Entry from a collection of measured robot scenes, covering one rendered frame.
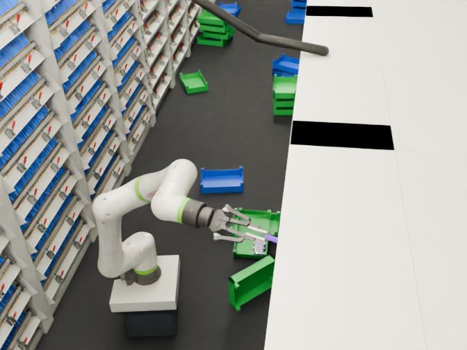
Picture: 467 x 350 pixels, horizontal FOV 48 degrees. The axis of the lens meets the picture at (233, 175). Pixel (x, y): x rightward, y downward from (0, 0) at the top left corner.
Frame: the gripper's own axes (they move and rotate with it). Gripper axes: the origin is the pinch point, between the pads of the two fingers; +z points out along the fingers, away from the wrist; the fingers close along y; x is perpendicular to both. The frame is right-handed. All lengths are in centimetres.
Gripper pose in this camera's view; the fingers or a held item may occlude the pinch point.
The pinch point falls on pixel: (257, 233)
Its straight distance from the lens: 176.0
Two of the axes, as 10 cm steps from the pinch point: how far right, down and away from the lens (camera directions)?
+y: -3.4, 9.2, -2.0
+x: -2.6, -3.0, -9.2
